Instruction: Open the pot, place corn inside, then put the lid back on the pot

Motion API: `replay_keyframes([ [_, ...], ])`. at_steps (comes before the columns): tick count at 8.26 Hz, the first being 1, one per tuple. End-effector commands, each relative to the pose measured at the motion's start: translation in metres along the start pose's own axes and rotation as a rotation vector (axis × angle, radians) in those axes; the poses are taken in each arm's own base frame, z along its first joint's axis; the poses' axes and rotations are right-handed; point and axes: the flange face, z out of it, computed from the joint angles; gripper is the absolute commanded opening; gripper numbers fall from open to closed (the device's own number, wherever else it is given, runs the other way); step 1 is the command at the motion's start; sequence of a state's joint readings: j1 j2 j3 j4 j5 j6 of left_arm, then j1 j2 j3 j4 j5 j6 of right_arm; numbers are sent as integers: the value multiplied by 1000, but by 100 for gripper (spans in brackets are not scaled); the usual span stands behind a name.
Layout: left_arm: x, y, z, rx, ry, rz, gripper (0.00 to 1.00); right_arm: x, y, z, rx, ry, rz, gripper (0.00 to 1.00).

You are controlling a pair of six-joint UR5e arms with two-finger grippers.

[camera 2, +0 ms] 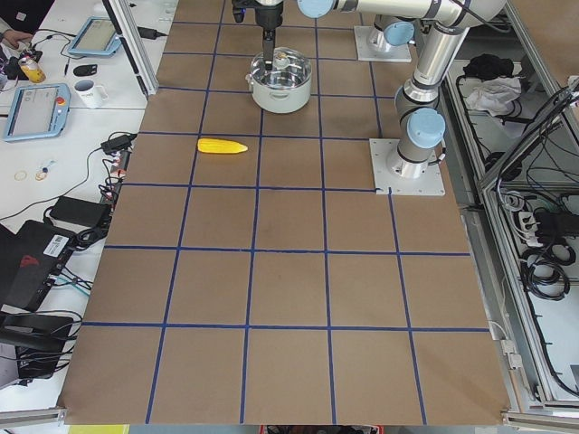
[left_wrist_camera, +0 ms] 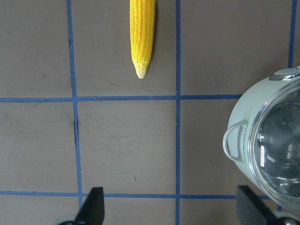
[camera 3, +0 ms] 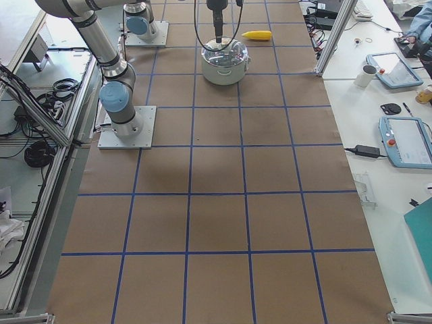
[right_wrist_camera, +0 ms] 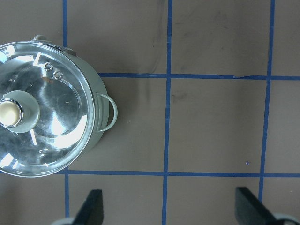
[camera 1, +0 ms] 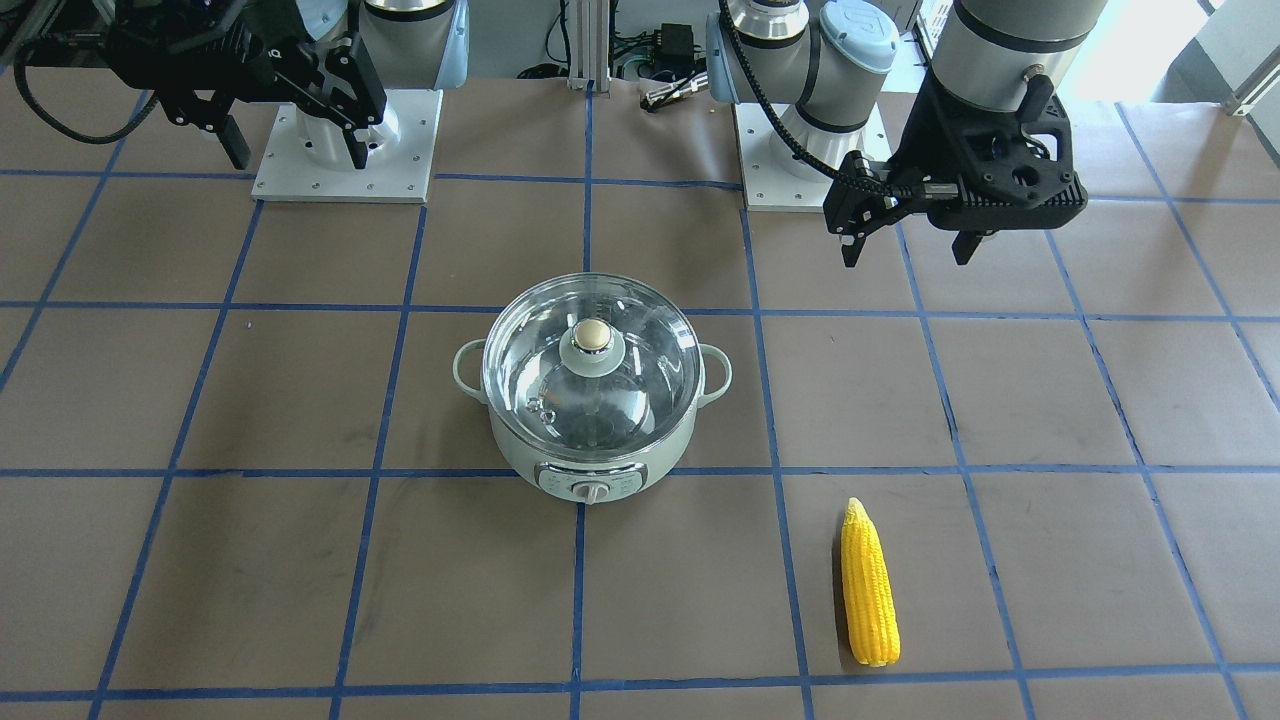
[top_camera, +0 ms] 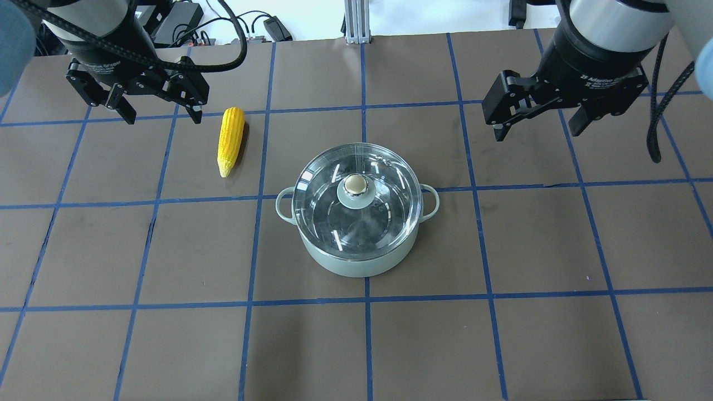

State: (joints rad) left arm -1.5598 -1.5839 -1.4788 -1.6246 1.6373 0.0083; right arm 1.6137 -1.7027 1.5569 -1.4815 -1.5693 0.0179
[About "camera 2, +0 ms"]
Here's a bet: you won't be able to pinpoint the black cloth bundle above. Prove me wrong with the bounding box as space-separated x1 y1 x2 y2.
463 53 514 80

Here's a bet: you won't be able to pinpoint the coiled black cable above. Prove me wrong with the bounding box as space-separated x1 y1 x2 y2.
519 252 570 300

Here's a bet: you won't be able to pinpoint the aluminium frame post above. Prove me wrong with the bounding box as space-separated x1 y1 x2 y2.
102 0 158 99

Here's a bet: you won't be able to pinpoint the white mug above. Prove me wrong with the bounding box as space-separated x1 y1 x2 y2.
74 79 109 109

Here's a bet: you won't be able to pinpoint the black power brick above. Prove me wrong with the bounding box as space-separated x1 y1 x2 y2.
49 196 111 227

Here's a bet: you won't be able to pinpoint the pale green electric pot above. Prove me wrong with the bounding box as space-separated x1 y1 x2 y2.
245 73 312 114

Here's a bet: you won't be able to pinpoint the glass pot lid with knob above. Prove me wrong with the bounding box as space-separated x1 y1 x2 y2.
247 47 312 90

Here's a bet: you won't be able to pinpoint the blue teach pendant far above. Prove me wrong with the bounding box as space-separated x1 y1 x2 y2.
68 16 121 57

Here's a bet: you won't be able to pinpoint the white cloth bundle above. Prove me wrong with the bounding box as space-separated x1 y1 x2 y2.
465 77 521 117

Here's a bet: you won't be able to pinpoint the blue teach pendant near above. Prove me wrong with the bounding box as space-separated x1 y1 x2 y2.
3 83 71 142

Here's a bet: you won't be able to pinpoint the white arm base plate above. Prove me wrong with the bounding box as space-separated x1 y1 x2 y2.
369 138 445 196
354 24 414 62

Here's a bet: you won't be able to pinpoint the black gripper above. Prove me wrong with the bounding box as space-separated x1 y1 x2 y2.
254 0 283 71

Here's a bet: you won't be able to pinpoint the white power strip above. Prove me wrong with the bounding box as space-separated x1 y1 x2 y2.
517 211 543 248

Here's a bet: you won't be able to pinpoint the blue teach pendant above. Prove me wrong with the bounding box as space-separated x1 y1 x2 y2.
68 16 121 57
3 83 71 142

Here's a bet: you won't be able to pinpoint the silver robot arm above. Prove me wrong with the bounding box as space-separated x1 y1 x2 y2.
232 1 414 72
298 0 505 179

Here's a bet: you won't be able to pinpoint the yellow corn cob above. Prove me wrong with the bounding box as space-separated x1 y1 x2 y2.
197 137 248 155

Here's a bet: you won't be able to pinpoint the black laptop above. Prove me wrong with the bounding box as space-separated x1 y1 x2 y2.
1 220 76 312

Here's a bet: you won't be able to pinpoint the black power adapter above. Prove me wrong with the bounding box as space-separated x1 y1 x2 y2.
100 134 137 155

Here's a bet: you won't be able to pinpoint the black computer mouse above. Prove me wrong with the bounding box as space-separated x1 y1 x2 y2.
72 64 98 77

